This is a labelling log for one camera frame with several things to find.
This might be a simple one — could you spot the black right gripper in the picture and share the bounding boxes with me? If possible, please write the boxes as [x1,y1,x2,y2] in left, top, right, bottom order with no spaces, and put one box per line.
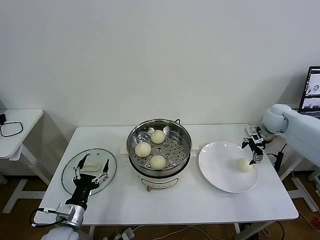
[241,137,266,166]

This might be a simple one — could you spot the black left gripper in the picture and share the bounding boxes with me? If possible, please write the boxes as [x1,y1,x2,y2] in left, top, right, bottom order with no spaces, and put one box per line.
[65,154,111,209]

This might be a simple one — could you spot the white steamed baozi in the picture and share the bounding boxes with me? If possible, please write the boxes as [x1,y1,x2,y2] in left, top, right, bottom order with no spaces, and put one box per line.
[236,157,253,174]
[135,142,153,158]
[149,155,167,171]
[150,129,166,145]

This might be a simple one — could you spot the round glass pot lid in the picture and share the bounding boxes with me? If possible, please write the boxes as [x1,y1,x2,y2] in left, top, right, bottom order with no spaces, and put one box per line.
[61,147,118,196]

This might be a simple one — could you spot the stainless steel steamer basket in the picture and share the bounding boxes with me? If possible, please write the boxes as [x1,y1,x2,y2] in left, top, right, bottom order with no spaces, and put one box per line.
[126,118,193,176]

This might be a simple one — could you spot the black hanging power adapter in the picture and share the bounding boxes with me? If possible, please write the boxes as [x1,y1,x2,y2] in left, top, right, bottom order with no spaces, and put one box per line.
[267,142,288,172]

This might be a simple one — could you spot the large white round plate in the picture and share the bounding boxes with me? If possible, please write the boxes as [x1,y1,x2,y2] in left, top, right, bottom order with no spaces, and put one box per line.
[198,141,260,194]

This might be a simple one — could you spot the white electric cooking pot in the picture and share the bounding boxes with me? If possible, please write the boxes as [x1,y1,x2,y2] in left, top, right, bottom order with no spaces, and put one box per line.
[119,142,201,192]

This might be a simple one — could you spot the open dark laptop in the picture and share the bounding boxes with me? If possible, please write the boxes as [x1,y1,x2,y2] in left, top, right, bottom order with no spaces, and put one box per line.
[298,66,320,116]

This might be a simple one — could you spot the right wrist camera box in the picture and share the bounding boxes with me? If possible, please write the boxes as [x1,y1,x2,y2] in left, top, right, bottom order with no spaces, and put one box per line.
[244,126,262,143]

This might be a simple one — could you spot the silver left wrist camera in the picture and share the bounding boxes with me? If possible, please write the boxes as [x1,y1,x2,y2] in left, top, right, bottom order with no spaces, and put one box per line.
[55,202,76,221]

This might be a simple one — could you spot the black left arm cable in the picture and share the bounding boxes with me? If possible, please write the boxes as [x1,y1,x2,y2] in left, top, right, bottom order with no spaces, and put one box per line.
[29,206,60,228]

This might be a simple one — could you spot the black looped cable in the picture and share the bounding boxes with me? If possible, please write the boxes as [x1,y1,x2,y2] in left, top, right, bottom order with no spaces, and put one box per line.
[0,121,25,138]

